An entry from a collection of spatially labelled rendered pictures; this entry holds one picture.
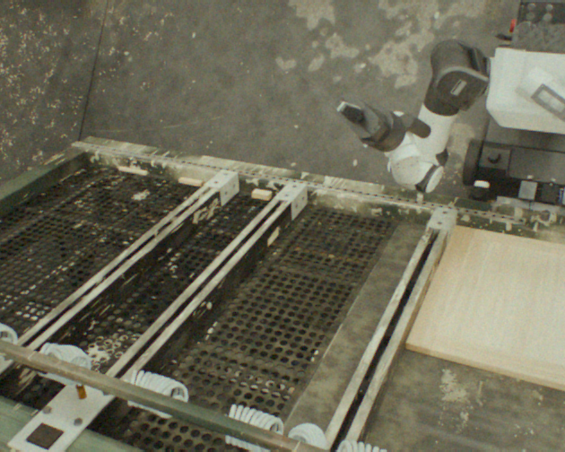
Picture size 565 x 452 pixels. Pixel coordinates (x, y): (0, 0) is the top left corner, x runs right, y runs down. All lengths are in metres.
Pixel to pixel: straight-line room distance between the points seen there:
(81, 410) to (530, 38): 1.22
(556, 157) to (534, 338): 1.27
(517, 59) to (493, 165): 1.16
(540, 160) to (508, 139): 0.15
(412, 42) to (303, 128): 0.65
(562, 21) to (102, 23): 2.88
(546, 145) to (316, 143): 1.04
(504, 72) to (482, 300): 0.55
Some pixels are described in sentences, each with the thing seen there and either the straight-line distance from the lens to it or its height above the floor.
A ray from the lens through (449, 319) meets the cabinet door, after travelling 1.55.
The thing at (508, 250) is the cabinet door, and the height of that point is 0.95.
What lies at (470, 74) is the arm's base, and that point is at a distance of 1.54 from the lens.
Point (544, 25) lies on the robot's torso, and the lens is 1.55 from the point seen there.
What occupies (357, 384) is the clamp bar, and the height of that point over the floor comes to 1.53.
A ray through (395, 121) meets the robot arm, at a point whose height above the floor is 1.51.
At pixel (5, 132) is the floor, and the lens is 4.12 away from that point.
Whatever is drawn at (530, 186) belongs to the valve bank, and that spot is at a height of 0.76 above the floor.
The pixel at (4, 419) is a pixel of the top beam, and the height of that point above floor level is 1.83.
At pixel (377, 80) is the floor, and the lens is 3.09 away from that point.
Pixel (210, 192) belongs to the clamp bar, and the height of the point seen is 1.05.
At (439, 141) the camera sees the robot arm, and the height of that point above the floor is 1.21.
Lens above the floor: 2.78
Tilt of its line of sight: 68 degrees down
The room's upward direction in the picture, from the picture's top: 65 degrees counter-clockwise
